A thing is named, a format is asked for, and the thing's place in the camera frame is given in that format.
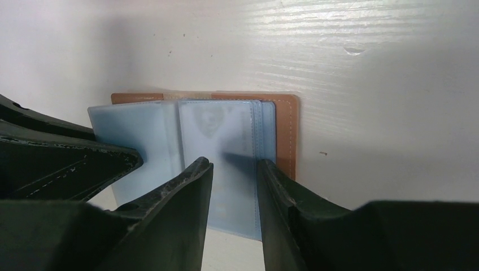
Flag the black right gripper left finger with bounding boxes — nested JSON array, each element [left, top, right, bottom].
[[1, 157, 214, 270]]

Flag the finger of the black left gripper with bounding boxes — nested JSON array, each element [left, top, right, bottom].
[[1, 121, 143, 202], [1, 95, 95, 141]]

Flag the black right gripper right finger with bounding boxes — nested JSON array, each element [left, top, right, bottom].
[[257, 160, 478, 270]]

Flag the white silver credit card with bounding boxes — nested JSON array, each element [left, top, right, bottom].
[[179, 100, 255, 231]]

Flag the brown leather card holder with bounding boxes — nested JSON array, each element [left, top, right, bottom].
[[88, 93, 299, 241]]

